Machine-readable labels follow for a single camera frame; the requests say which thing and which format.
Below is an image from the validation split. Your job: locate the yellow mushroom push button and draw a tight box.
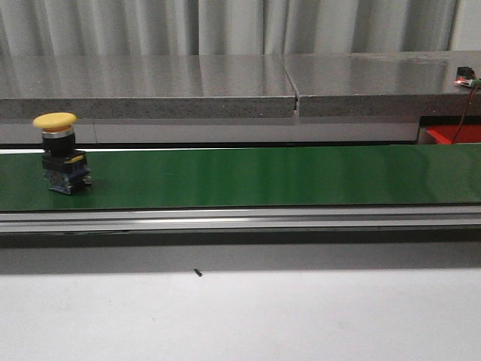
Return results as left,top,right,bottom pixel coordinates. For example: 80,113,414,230
32,112,92,195

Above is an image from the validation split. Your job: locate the grey stone countertop slab left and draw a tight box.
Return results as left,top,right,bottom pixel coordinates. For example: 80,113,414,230
1,55,296,119

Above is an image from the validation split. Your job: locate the grey stone countertop slab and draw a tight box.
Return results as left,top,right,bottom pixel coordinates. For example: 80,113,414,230
283,50,480,117
1,55,296,119

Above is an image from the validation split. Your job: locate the green conveyor belt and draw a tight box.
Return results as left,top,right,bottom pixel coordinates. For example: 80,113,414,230
1,144,480,211

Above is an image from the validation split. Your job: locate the grey stone countertop slab right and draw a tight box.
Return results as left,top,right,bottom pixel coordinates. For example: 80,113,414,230
283,50,480,117

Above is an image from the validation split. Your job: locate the red plastic bin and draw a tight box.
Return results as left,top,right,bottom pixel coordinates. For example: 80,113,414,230
426,125,481,145

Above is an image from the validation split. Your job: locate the small sensor circuit board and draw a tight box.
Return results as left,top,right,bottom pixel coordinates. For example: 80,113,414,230
454,66,480,89

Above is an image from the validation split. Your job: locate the grey pleated curtain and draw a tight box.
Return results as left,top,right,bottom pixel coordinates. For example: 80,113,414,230
1,1,480,56

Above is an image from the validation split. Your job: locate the aluminium conveyor side rail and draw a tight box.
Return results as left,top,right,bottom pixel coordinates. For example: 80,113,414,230
1,205,480,234

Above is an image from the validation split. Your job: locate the thin red orange wire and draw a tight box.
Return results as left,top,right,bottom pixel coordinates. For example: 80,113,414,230
450,85,477,144

